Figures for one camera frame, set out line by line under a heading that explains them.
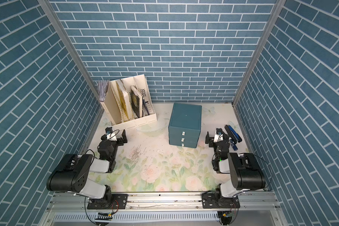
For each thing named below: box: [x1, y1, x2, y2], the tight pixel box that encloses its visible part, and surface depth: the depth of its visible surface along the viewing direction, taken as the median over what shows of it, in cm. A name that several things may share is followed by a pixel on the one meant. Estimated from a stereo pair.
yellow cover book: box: [115, 79, 134, 121], surface depth 98 cm
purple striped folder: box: [97, 79, 110, 103], surface depth 91 cm
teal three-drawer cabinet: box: [168, 102, 202, 149], surface depth 86 cm
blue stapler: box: [227, 124, 243, 143], surface depth 101 cm
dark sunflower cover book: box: [130, 85, 143, 118], surface depth 104 cm
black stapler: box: [224, 124, 238, 145], surface depth 101 cm
